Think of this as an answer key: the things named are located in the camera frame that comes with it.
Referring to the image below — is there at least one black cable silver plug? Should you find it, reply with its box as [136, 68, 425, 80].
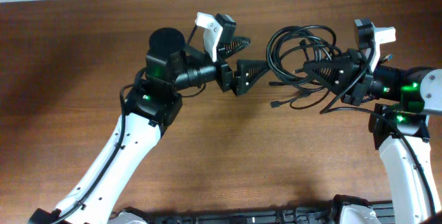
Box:
[266, 24, 363, 91]

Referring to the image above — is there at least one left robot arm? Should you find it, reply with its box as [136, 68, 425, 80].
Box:
[28, 28, 268, 223]

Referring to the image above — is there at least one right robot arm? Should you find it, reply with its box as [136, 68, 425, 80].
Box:
[302, 48, 441, 223]

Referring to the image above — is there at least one camera black cable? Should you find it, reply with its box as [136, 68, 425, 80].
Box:
[51, 23, 208, 218]
[319, 37, 438, 218]

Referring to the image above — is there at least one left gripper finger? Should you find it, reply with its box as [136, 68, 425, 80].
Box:
[232, 59, 269, 96]
[219, 36, 251, 58]

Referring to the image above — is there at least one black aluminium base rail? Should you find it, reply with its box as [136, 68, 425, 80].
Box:
[110, 195, 394, 224]

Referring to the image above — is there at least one left camera black cable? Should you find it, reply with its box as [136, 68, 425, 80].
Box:
[51, 23, 208, 218]

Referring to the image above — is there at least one short black cable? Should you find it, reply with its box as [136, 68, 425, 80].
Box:
[269, 39, 332, 111]

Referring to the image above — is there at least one right camera black cable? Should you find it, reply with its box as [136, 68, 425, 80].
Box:
[319, 37, 438, 218]

